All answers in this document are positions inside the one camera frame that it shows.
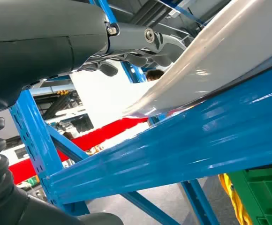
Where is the blue metal shelf rack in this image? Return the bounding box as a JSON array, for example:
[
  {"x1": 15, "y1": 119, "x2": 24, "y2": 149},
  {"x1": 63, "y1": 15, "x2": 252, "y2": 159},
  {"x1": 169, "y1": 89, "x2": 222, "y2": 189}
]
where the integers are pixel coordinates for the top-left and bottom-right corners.
[{"x1": 8, "y1": 0, "x2": 272, "y2": 225}]

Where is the white desk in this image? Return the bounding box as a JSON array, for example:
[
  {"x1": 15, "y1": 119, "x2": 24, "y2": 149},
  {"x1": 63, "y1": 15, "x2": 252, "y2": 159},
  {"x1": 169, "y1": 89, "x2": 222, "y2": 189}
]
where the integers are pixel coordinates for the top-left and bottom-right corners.
[{"x1": 70, "y1": 60, "x2": 160, "y2": 129}]

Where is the red barrier belt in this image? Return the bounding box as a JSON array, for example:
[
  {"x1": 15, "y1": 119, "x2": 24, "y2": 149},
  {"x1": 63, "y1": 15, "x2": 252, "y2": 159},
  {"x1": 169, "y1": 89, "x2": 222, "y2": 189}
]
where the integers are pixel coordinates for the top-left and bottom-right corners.
[{"x1": 8, "y1": 117, "x2": 149, "y2": 185}]

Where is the person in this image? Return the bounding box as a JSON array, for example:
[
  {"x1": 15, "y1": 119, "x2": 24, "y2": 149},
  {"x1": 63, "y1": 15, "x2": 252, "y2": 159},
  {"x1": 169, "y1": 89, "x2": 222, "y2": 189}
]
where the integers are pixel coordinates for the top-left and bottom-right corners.
[{"x1": 145, "y1": 68, "x2": 165, "y2": 82}]

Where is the green plastic crate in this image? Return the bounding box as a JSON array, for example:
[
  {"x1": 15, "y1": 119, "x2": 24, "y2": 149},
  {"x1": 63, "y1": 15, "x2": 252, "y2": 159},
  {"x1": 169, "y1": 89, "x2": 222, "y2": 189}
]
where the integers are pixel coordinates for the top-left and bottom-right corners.
[{"x1": 228, "y1": 163, "x2": 272, "y2": 225}]

